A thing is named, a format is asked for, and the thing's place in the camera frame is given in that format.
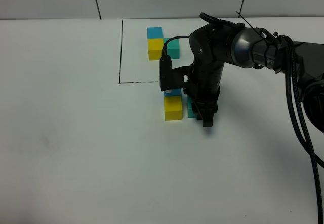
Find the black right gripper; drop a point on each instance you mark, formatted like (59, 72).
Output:
(201, 81)

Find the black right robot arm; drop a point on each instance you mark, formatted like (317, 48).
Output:
(221, 41)

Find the green template block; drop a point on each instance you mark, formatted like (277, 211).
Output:
(173, 49)

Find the yellow template block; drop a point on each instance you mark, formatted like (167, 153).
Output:
(155, 47)

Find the blue template block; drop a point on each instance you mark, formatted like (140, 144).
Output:
(154, 32)

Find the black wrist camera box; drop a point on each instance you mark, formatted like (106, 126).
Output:
(165, 73)

